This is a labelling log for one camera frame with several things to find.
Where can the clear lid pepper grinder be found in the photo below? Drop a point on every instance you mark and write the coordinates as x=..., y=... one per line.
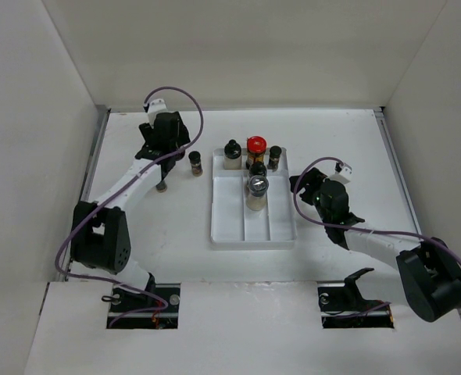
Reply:
x=257, y=189

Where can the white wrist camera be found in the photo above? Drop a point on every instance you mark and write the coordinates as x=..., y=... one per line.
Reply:
x=342, y=173
x=154, y=107

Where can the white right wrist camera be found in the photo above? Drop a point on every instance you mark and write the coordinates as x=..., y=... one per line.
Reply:
x=342, y=173

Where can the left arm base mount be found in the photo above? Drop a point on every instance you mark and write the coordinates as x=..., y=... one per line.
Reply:
x=130, y=311

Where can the black knob cap bottle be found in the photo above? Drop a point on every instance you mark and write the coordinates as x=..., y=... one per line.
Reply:
x=257, y=169

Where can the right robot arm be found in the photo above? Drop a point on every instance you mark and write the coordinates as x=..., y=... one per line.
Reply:
x=430, y=273

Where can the red lid sauce jar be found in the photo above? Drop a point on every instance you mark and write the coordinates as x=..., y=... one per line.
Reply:
x=256, y=149

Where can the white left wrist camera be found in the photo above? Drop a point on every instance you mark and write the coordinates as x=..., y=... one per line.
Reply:
x=154, y=107

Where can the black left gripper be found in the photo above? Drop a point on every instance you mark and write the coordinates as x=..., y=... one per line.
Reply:
x=182, y=140

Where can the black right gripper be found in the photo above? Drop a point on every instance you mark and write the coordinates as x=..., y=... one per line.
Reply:
x=313, y=177

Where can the white powder black cap bottle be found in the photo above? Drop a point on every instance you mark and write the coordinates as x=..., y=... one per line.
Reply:
x=232, y=155

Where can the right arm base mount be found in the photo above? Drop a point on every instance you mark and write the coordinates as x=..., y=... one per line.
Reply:
x=342, y=305

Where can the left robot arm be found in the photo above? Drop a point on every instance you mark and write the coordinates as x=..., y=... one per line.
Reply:
x=103, y=242

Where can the white plastic organizer tray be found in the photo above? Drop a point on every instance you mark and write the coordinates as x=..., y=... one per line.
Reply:
x=235, y=226

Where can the small black lid spice bottle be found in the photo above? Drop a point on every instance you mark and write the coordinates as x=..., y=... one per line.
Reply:
x=196, y=163

